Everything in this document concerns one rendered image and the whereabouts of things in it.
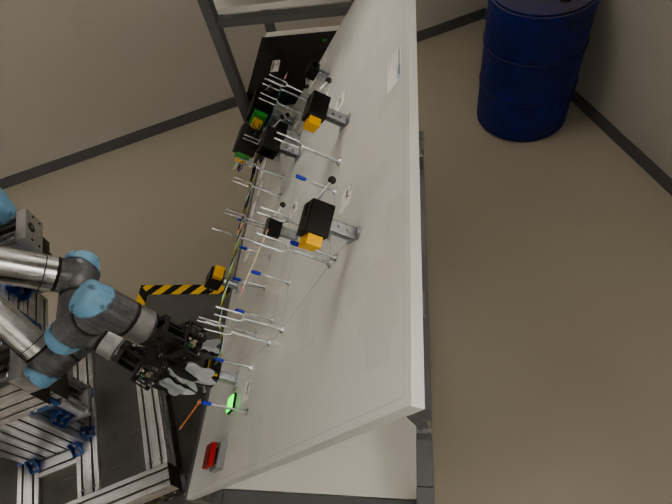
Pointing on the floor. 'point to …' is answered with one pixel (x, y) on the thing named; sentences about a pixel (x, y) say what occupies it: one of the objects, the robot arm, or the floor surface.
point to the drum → (531, 65)
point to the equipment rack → (212, 12)
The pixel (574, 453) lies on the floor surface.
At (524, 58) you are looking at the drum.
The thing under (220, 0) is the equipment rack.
